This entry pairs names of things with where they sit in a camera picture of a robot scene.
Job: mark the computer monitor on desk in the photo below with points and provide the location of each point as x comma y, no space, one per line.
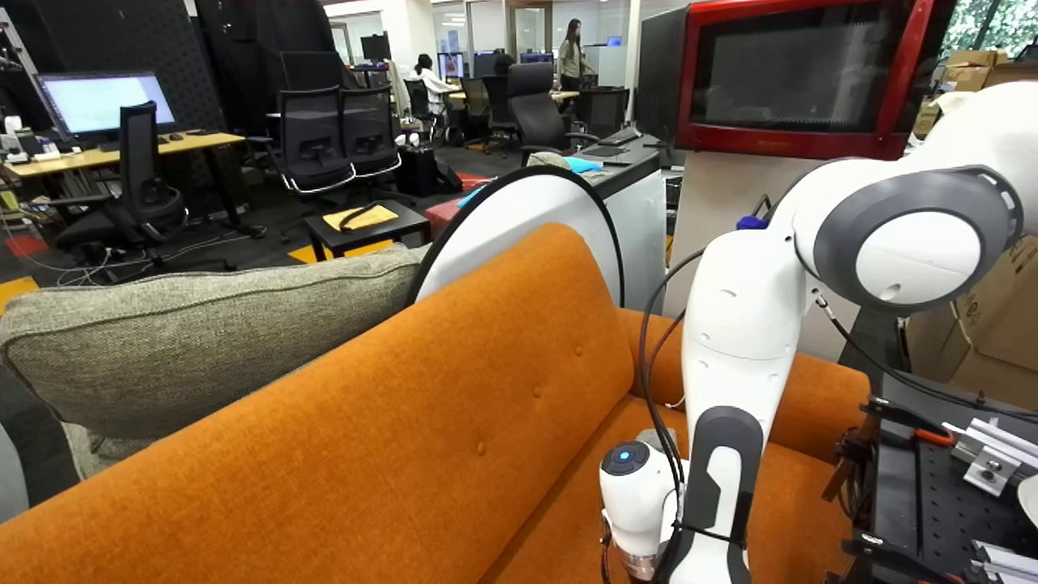
92,100

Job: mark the small black side table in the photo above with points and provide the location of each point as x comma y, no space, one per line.
350,228

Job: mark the orange fabric sofa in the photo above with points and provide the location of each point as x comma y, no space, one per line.
456,442

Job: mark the black mesh office chair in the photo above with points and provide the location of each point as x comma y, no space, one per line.
313,139

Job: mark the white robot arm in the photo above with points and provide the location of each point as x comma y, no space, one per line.
889,236

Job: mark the grey cushion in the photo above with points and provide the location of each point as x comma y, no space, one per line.
157,354

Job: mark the black mounting plate with clamps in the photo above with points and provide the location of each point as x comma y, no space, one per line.
921,517

